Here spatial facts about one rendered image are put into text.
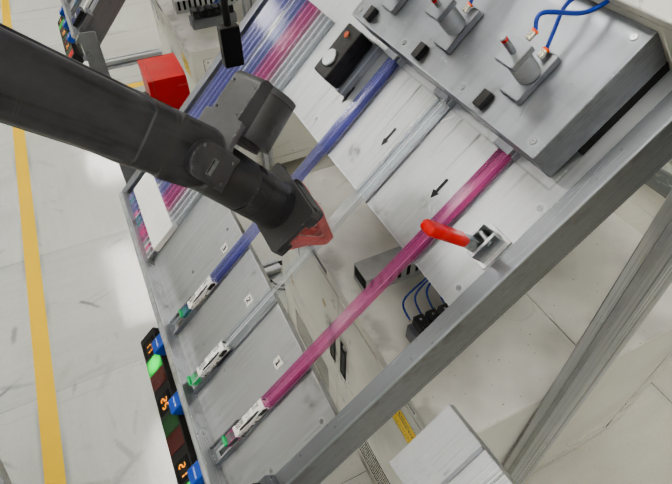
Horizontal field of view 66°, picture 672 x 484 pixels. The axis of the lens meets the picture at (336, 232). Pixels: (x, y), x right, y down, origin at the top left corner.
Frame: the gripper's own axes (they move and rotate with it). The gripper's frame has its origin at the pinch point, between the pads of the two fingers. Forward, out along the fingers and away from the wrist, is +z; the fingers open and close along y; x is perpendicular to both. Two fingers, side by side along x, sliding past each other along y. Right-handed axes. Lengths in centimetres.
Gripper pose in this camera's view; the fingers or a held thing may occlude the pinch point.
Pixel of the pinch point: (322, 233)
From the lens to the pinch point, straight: 64.9
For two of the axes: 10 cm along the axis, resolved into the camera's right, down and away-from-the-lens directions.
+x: -6.9, 6.9, 2.0
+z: 5.7, 3.5, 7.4
